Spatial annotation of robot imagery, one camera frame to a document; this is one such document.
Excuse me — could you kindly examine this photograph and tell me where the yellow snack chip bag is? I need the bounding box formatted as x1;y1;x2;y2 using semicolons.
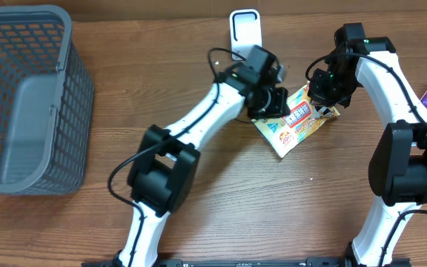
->
254;82;340;158

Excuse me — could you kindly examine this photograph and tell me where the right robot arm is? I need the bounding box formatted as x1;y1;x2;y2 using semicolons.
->
305;23;427;266

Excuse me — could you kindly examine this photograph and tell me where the white barcode scanner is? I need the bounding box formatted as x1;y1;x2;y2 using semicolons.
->
229;9;262;57

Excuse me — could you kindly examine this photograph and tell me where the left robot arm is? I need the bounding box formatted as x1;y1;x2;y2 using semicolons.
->
111;45;290;267

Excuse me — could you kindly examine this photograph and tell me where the right black cable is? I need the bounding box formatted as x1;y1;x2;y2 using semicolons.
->
305;52;427;267

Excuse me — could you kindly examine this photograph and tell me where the grey plastic mesh basket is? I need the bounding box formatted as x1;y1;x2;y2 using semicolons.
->
0;5;95;195

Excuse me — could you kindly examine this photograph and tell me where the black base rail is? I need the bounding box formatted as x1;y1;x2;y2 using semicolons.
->
82;257;411;267

